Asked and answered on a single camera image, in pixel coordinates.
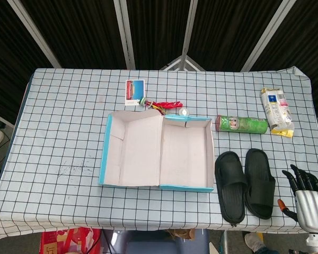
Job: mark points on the red patterned bag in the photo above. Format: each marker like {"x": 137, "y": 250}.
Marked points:
{"x": 69, "y": 242}

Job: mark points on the open blue cardboard shoe box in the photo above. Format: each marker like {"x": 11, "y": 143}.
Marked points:
{"x": 137, "y": 148}

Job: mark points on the green chips can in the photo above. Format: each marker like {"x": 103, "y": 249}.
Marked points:
{"x": 243, "y": 125}

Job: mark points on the red and blue postcard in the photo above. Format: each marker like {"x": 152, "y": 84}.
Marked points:
{"x": 134, "y": 91}

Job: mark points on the blue checkered tablecloth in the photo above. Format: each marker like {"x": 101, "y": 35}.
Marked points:
{"x": 55, "y": 119}

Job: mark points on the brown paper bag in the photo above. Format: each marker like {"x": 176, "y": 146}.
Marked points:
{"x": 181, "y": 234}

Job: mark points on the white and yellow snack bag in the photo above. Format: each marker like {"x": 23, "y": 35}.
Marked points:
{"x": 277, "y": 108}

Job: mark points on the grey sneaker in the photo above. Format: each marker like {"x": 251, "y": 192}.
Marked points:
{"x": 254, "y": 242}

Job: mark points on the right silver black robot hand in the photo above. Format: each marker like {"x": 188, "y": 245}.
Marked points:
{"x": 311, "y": 209}

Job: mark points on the metal table leg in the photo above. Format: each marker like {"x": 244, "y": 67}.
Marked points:
{"x": 223, "y": 242}

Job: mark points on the white partition post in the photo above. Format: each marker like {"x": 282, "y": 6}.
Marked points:
{"x": 188, "y": 31}
{"x": 124, "y": 34}
{"x": 34, "y": 31}
{"x": 267, "y": 34}

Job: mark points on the red tassel ornament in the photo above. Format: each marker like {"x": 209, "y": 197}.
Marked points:
{"x": 167, "y": 104}

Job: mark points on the white metal partition foot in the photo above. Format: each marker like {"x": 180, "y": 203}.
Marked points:
{"x": 184, "y": 62}

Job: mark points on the small round white disc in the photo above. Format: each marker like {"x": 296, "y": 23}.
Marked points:
{"x": 183, "y": 111}

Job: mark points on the black rubber slipper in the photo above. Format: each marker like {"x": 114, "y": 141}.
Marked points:
{"x": 231, "y": 172}
{"x": 259, "y": 164}

